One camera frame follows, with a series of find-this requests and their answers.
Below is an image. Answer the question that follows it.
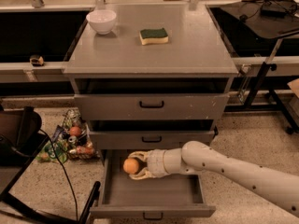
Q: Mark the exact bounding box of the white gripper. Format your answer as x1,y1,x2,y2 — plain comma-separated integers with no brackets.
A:
129,149,165,180

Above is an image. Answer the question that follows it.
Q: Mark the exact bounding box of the orange fruit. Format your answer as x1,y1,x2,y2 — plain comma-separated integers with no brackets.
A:
123,158,139,175

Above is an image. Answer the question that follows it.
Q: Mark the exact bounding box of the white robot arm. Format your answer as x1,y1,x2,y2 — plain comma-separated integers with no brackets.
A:
123,141,299,217

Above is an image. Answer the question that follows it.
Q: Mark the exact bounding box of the grey middle drawer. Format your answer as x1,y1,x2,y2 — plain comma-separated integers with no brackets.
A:
89,119,218,150

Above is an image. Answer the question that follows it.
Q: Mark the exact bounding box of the grey drawer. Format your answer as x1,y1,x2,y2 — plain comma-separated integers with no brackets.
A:
89,119,218,150
75,77,229,120
90,150,215,220

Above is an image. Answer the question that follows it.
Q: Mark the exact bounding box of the grey bottom drawer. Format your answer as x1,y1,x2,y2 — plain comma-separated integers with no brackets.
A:
90,150,215,220

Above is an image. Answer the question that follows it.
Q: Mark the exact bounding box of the grey top drawer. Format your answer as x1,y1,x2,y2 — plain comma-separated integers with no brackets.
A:
75,77,229,120

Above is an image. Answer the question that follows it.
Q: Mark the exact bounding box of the grey drawer cabinet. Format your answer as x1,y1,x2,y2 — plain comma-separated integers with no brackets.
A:
63,2,240,161

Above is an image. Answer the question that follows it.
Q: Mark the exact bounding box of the red apple in basket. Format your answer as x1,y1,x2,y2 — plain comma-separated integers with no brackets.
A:
69,126,82,137

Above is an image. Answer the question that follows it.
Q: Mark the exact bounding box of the green snack bag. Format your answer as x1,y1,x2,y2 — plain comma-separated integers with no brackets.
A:
35,124,69,164

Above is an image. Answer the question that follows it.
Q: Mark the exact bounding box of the black chair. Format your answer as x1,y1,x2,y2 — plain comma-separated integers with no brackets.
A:
0,105,101,224

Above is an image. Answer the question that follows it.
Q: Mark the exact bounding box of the green yellow sponge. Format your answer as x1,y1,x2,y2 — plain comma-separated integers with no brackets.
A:
139,28,168,45

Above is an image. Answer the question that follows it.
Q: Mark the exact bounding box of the white bowl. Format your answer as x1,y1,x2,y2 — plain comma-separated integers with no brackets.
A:
86,9,117,35

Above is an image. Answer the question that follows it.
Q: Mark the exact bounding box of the yellow black tape measure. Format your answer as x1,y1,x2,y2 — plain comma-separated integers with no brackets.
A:
30,55,44,66

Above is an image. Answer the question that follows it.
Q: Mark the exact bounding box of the black side table stand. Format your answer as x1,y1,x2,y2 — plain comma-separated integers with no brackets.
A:
210,0,298,134

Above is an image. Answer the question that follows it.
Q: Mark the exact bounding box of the wire basket of groceries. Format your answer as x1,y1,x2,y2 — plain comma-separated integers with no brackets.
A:
61,109,96,160

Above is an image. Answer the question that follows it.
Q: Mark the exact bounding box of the black cable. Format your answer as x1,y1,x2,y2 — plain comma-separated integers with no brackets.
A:
36,129,78,222

